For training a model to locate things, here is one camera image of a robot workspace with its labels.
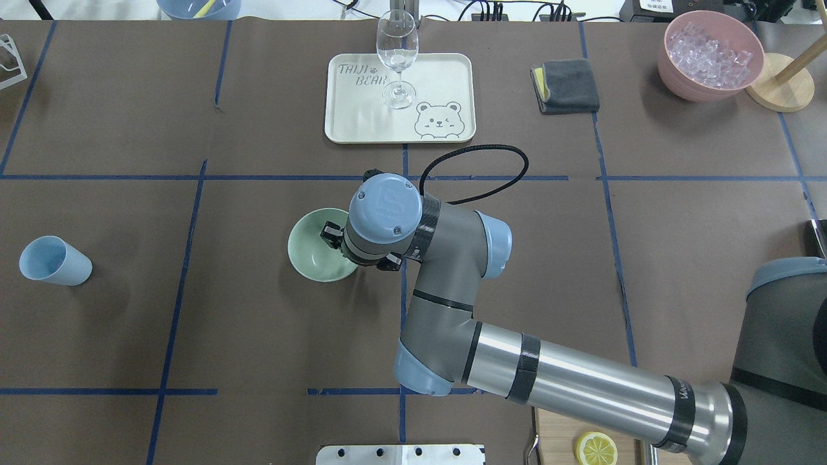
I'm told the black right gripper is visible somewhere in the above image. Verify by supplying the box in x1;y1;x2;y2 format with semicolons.
321;222;404;272

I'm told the green bowl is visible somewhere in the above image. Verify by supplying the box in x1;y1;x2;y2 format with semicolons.
288;208;357;283

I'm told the light blue cup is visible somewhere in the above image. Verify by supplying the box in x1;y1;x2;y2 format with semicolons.
19;236;94;286

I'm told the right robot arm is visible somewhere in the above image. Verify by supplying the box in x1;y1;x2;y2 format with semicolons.
320;170;826;464

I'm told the blue bowl with fork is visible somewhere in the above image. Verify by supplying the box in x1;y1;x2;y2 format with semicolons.
156;1;243;21

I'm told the pink bowl of ice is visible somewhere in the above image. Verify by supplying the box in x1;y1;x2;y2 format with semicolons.
658;10;764;102

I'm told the metal ice scoop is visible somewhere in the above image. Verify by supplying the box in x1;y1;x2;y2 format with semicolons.
804;220;826;259

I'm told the cream bear tray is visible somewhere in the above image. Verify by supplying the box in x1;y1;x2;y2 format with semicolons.
324;53;476;144

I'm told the clear wine glass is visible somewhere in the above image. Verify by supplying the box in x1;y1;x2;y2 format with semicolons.
376;9;419;110

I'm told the grey folded cloth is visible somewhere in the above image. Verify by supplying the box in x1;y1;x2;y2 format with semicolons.
530;58;600;115

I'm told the wooden cutting board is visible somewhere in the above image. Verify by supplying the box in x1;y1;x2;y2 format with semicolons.
535;408;644;464

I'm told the lemon half slice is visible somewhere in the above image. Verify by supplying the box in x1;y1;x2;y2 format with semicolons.
573;431;618;465

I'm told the wooden stand round base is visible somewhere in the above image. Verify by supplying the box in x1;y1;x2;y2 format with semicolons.
746;34;826;112

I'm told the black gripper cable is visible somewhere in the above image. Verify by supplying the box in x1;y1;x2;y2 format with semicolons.
362;144;530;206

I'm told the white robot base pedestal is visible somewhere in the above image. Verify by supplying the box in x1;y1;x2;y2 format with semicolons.
315;444;487;464

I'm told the white wire cup rack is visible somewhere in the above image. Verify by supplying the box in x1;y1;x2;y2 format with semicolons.
1;34;28;89

